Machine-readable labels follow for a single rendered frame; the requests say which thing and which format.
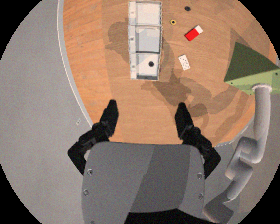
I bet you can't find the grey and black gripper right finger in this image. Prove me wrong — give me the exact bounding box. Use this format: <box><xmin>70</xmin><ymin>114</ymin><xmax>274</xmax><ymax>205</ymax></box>
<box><xmin>174</xmin><ymin>102</ymin><xmax>221</xmax><ymax>179</ymax></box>

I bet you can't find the white rack of bins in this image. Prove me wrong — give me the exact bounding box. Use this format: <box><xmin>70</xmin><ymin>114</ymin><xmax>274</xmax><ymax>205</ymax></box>
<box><xmin>128</xmin><ymin>0</ymin><xmax>162</xmax><ymax>81</ymax></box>

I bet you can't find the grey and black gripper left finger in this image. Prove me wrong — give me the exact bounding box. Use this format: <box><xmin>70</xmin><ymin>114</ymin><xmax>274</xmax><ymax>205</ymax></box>
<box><xmin>67</xmin><ymin>99</ymin><xmax>119</xmax><ymax>175</ymax></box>

